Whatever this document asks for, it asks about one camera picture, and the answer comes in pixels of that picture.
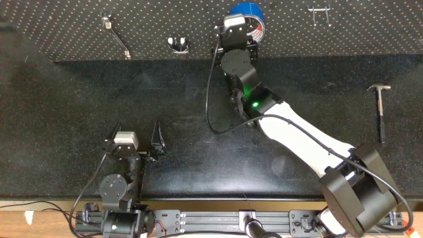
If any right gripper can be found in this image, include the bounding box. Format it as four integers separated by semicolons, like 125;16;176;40
217;26;258;54

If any roll of blue tape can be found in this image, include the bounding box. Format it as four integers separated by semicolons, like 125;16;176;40
228;2;267;46

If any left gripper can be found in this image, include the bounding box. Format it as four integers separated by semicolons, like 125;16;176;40
102;120;168;163

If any wrench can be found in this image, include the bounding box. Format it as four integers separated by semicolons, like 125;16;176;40
100;16;132;61

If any black pegboard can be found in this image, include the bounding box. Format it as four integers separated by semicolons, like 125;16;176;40
0;0;423;63

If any hammer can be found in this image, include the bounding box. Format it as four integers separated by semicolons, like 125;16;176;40
366;83;392;145

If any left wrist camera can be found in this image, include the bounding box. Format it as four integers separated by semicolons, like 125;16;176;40
113;131;140;150

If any mounting rail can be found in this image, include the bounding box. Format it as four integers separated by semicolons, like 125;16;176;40
75;202;406;238

